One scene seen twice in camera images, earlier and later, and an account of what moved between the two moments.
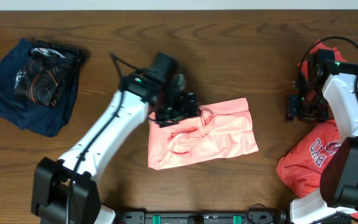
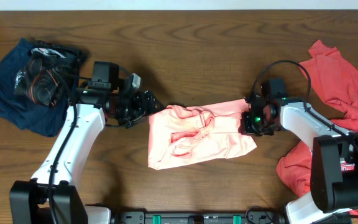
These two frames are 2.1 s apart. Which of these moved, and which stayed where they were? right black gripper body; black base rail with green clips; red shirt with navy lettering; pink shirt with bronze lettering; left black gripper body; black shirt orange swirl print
Moved: left black gripper body; right black gripper body
Stayed: black base rail with green clips; pink shirt with bronze lettering; red shirt with navy lettering; black shirt orange swirl print
